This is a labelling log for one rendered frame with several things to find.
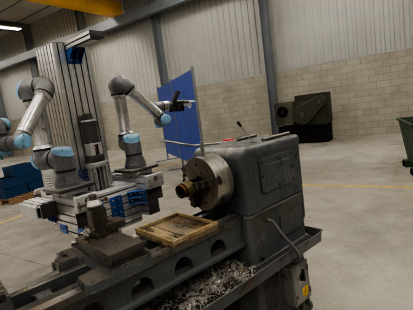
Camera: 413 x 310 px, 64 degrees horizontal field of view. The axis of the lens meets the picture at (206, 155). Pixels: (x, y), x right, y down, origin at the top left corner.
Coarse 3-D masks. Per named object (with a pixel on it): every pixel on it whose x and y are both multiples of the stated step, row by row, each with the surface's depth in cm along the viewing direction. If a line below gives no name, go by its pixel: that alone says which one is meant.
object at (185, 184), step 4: (180, 184) 182; (184, 184) 180; (188, 184) 181; (176, 188) 181; (180, 188) 179; (184, 188) 178; (188, 188) 179; (192, 188) 181; (176, 192) 182; (180, 192) 184; (184, 192) 178; (188, 192) 179; (192, 192) 182; (180, 196) 181; (184, 196) 179; (188, 196) 182
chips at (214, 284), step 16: (208, 272) 189; (224, 272) 179; (240, 272) 177; (256, 272) 186; (176, 288) 174; (192, 288) 178; (208, 288) 175; (224, 288) 169; (144, 304) 171; (160, 304) 170; (176, 304) 166; (192, 304) 158
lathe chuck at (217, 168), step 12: (204, 156) 188; (192, 168) 192; (204, 168) 184; (216, 168) 181; (228, 180) 183; (204, 192) 188; (216, 192) 180; (228, 192) 184; (204, 204) 190; (216, 204) 184
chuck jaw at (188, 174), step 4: (188, 164) 193; (184, 168) 191; (188, 168) 192; (184, 172) 188; (188, 172) 189; (192, 172) 191; (184, 176) 190; (188, 176) 188; (192, 176) 189; (196, 176) 190; (184, 180) 186; (188, 180) 185; (192, 180) 189; (196, 180) 193
